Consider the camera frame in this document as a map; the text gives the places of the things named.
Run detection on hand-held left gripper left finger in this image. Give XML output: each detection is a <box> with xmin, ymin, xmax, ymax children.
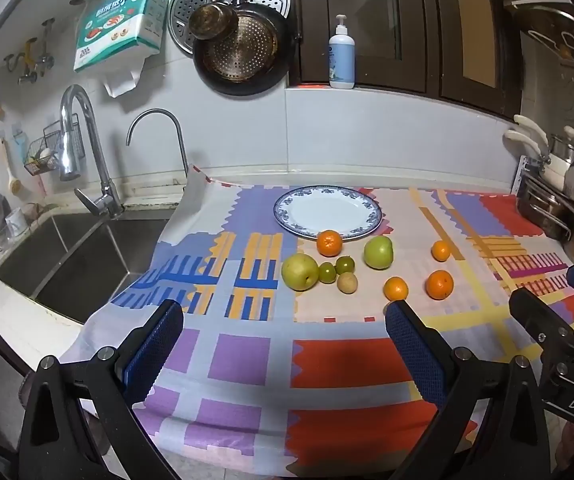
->
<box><xmin>17</xmin><ymin>299</ymin><xmax>185</xmax><ymax>480</ymax></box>

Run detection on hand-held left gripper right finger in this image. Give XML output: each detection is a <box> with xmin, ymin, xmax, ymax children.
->
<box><xmin>385</xmin><ymin>299</ymin><xmax>552</xmax><ymax>480</ymax></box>

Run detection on green apple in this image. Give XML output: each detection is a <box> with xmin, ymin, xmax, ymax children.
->
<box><xmin>363</xmin><ymin>236</ymin><xmax>394</xmax><ymax>271</ymax></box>

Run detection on yellow pear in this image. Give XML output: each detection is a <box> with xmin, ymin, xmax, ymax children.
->
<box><xmin>281</xmin><ymin>253</ymin><xmax>321</xmax><ymax>292</ymax></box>

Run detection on blue rimmed white plate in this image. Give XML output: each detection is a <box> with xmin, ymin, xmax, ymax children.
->
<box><xmin>273</xmin><ymin>186</ymin><xmax>384</xmax><ymax>241</ymax></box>

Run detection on colourful patterned tablecloth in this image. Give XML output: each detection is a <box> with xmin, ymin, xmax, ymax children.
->
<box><xmin>60</xmin><ymin>162</ymin><xmax>574</xmax><ymax>478</ymax></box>

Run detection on dish rack with utensils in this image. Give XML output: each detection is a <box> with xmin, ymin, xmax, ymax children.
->
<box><xmin>517</xmin><ymin>170</ymin><xmax>574</xmax><ymax>242</ymax></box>

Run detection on steel sink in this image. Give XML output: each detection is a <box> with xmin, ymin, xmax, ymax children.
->
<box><xmin>0</xmin><ymin>210</ymin><xmax>178</xmax><ymax>326</ymax></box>

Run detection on white cup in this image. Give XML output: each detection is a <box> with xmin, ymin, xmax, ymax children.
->
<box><xmin>4</xmin><ymin>207</ymin><xmax>30</xmax><ymax>238</ymax></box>

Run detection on slim curved faucet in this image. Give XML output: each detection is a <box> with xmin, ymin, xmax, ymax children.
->
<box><xmin>126</xmin><ymin>108</ymin><xmax>190</xmax><ymax>188</ymax></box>

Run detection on wooden dish brush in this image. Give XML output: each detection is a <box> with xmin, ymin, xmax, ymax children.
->
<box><xmin>0</xmin><ymin>137</ymin><xmax>25</xmax><ymax>197</ymax></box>

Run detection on large chrome faucet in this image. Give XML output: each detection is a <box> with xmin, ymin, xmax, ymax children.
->
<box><xmin>58</xmin><ymin>84</ymin><xmax>125</xmax><ymax>219</ymax></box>

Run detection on white pump bottle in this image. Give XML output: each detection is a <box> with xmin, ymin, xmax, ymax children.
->
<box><xmin>328</xmin><ymin>14</ymin><xmax>357</xmax><ymax>90</ymax></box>

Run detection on black frying pan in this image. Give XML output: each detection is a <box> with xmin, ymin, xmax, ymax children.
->
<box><xmin>192</xmin><ymin>0</ymin><xmax>302</xmax><ymax>97</ymax></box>

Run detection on brass perforated strainer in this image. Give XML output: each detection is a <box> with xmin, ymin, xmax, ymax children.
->
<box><xmin>201</xmin><ymin>16</ymin><xmax>279</xmax><ymax>81</ymax></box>

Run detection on green tissue pack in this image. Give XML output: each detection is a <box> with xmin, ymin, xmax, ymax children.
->
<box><xmin>73</xmin><ymin>0</ymin><xmax>169</xmax><ymax>98</ymax></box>

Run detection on small brass pot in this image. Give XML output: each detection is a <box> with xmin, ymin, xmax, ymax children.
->
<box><xmin>188</xmin><ymin>0</ymin><xmax>240</xmax><ymax>41</ymax></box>

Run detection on white ladle handles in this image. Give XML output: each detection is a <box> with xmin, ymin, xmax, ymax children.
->
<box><xmin>504</xmin><ymin>114</ymin><xmax>550</xmax><ymax>157</ymax></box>

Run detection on wire sink basket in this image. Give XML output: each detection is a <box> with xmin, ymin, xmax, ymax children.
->
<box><xmin>23</xmin><ymin>124</ymin><xmax>65</xmax><ymax>176</ymax></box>

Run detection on dark wooden window frame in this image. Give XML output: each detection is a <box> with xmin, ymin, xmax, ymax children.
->
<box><xmin>287</xmin><ymin>0</ymin><xmax>522</xmax><ymax>121</ymax></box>

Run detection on metal wall tap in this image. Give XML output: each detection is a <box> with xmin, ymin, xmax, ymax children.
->
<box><xmin>18</xmin><ymin>18</ymin><xmax>56</xmax><ymax>86</ymax></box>

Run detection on yellow wall hook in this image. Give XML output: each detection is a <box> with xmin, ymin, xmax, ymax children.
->
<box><xmin>4</xmin><ymin>39</ymin><xmax>38</xmax><ymax>70</ymax></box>

